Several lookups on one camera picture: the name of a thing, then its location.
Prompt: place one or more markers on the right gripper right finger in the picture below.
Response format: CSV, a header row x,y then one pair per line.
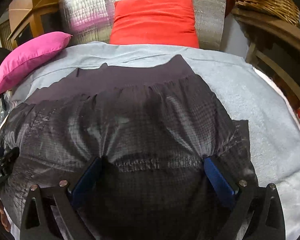
x,y
261,204

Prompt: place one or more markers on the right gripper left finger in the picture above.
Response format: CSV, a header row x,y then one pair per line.
x,y
38,221

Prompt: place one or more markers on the dark ripstop shorts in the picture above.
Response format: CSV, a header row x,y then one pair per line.
x,y
151,128

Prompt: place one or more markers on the grey bed sheet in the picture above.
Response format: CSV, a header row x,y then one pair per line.
x,y
245,93

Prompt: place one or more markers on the magenta pillow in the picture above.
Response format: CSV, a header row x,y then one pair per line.
x,y
29,56

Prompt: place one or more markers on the wooden cabinet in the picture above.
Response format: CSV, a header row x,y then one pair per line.
x,y
28,19

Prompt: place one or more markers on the silver foil insulation mat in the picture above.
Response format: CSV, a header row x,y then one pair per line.
x,y
92,20

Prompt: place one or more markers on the red pillow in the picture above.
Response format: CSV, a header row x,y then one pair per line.
x,y
168,22

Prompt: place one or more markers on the wicker basket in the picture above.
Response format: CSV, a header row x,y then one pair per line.
x,y
285,10

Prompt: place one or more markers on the wooden bench frame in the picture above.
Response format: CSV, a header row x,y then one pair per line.
x,y
274,48

